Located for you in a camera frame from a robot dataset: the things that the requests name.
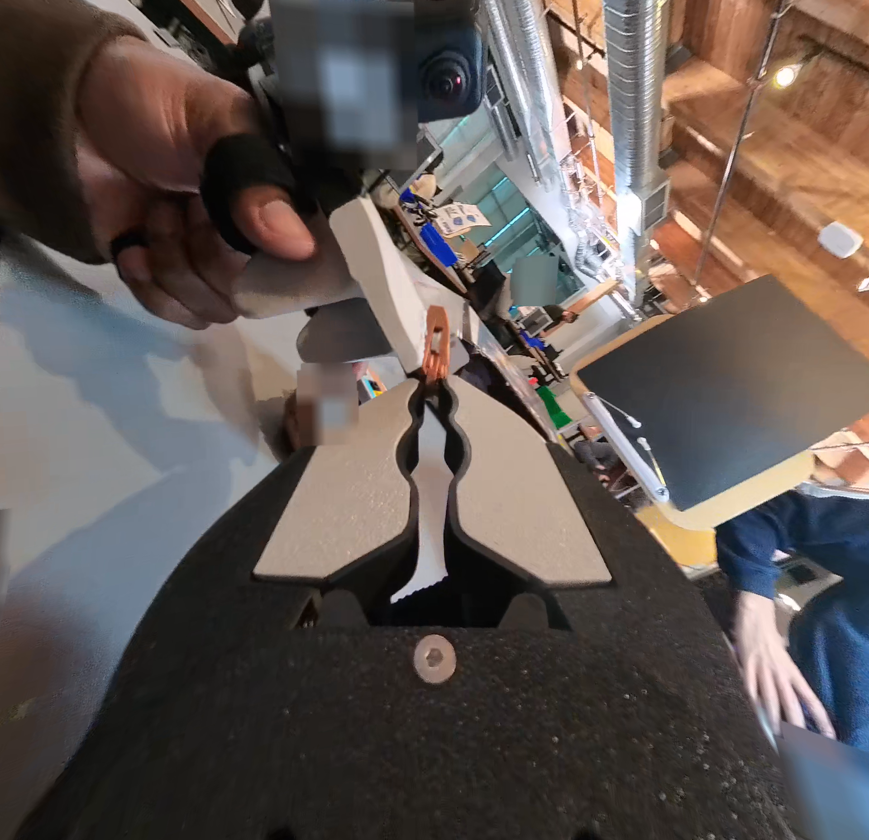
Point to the printed paper sheet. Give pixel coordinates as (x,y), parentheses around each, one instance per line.
(462,220)

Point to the person's left forearm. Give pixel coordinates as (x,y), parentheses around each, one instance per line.
(48,94)

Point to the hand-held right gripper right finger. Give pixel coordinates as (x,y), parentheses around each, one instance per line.
(527,508)

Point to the silver ceiling duct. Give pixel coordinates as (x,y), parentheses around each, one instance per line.
(632,94)

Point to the person's left hand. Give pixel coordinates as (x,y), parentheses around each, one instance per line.
(150,148)

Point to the white wall device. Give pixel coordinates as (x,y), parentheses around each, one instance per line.
(841,239)

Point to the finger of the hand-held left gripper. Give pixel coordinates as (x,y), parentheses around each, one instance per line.
(346,335)
(387,277)

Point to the white screen stand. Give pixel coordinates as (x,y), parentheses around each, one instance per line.
(632,447)

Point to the small brown bracket piece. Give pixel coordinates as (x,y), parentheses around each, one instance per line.
(436,345)

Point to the wood-framed black screen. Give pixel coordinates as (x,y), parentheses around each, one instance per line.
(733,392)

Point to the small blue bin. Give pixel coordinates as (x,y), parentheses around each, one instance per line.
(435,243)

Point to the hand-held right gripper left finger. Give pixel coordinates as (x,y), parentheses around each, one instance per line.
(340,508)

